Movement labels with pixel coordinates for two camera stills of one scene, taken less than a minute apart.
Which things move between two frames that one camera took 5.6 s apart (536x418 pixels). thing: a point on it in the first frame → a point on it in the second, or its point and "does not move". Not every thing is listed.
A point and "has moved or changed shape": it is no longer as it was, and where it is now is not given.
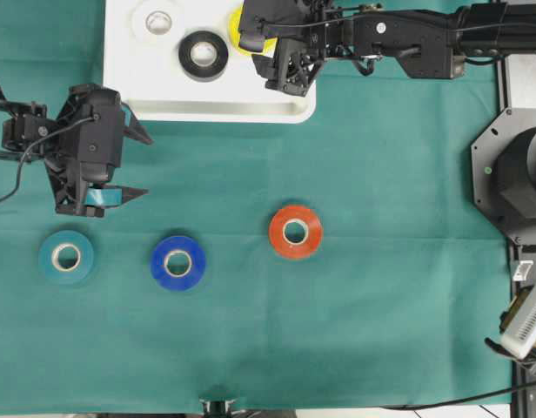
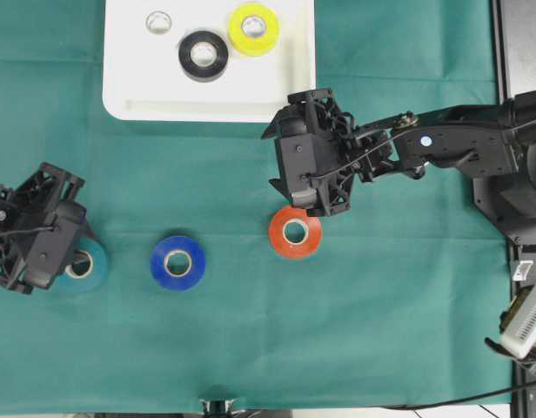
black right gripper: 307,31 → 320,151
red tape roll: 313,232 does not move
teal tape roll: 66,257 has moved or changed shape
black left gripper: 90,148 → 43,221
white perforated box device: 520,334 does not move
